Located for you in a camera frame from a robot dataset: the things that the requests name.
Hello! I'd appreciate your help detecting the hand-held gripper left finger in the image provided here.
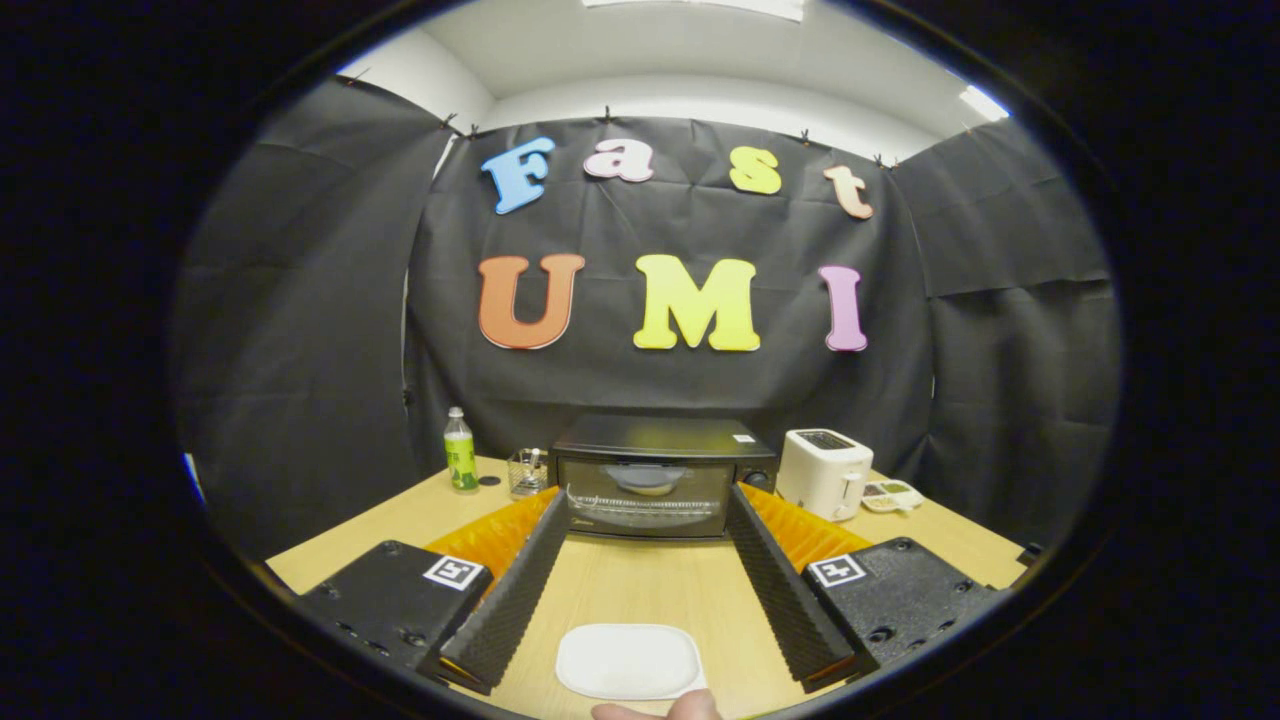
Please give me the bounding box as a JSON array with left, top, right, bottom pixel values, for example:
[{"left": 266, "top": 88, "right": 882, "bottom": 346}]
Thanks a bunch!
[{"left": 295, "top": 487, "right": 571, "bottom": 696}]

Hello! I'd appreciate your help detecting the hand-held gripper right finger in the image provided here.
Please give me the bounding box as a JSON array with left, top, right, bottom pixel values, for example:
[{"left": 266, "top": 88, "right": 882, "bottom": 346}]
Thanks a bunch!
[{"left": 725, "top": 482, "right": 1009, "bottom": 694}]

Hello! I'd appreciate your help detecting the black toaster oven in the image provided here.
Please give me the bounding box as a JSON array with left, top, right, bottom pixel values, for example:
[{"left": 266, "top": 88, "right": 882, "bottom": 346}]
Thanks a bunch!
[{"left": 548, "top": 414, "right": 779, "bottom": 541}]

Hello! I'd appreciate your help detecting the white pop-up toaster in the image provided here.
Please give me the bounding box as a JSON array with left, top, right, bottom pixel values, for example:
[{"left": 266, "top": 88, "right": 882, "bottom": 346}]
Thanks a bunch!
[{"left": 776, "top": 429, "right": 875, "bottom": 523}]

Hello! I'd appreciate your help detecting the white plate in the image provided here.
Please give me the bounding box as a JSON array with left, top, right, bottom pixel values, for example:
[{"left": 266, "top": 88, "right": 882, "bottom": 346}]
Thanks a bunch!
[{"left": 555, "top": 623, "right": 706, "bottom": 701}]

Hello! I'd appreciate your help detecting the green label drink bottle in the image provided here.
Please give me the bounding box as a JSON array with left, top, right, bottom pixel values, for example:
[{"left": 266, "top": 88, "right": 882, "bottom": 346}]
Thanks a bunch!
[{"left": 443, "top": 406, "right": 480, "bottom": 493}]

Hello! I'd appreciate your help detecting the divided white snack dish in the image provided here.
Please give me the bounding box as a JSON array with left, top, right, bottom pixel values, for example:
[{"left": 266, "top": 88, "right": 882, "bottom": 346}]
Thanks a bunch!
[{"left": 861, "top": 479, "right": 925, "bottom": 514}]

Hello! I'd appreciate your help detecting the black backdrop cloth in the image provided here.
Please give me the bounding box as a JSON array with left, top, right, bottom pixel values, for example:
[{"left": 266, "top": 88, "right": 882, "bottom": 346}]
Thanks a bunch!
[{"left": 172, "top": 75, "right": 1123, "bottom": 561}]

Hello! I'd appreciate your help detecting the small ceiling light panel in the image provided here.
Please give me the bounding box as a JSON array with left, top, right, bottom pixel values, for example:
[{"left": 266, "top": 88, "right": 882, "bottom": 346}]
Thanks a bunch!
[{"left": 958, "top": 84, "right": 1011, "bottom": 123}]

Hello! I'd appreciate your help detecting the long ceiling light panel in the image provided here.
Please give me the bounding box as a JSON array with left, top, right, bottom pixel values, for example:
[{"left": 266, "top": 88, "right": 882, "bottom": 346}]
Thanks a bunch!
[{"left": 582, "top": 0, "right": 807, "bottom": 23}]

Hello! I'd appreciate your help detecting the small wire mesh basket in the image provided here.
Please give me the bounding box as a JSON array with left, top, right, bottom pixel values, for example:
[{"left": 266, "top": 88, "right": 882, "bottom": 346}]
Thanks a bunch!
[{"left": 507, "top": 448, "right": 550, "bottom": 500}]

